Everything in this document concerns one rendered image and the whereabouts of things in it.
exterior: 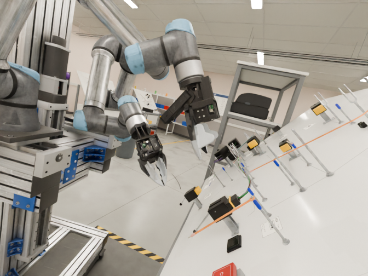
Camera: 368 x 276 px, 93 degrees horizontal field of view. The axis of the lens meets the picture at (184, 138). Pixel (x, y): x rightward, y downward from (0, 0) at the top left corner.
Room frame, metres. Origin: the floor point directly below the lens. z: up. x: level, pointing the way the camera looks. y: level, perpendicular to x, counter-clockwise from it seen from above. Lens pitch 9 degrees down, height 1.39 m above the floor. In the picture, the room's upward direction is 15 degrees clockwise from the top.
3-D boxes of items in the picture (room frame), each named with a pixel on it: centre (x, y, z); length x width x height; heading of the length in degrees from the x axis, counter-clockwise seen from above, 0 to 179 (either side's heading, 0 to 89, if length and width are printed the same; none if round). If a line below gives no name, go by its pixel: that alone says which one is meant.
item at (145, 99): (7.22, 1.81, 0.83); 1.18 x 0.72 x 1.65; 159
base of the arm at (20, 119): (0.64, 0.65, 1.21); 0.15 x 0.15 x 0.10
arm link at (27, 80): (0.64, 0.65, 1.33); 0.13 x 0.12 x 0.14; 179
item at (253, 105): (1.59, -0.49, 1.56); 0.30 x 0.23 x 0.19; 78
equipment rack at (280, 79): (1.67, -0.57, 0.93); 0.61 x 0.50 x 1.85; 166
